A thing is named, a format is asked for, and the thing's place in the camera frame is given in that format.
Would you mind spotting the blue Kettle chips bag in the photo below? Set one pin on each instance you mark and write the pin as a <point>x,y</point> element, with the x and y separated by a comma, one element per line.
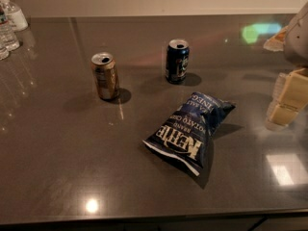
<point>185,135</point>

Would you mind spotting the clear plastic water bottle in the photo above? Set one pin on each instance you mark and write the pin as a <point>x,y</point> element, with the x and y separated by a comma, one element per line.
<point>7,34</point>

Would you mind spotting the gold soda can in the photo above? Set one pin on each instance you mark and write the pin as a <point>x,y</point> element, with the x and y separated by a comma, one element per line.
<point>105,75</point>

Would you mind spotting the dark blue pepsi can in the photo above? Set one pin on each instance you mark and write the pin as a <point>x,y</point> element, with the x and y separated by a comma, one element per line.
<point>178,52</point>

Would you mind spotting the white hand sanitizer bottle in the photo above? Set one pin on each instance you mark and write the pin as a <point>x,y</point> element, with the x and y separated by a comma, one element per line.
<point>15,15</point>

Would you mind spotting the tan paper packet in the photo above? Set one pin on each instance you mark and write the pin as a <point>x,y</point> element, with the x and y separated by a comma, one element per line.
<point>276,42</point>

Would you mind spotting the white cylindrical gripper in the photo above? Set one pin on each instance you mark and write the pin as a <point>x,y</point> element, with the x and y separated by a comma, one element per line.
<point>298,42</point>

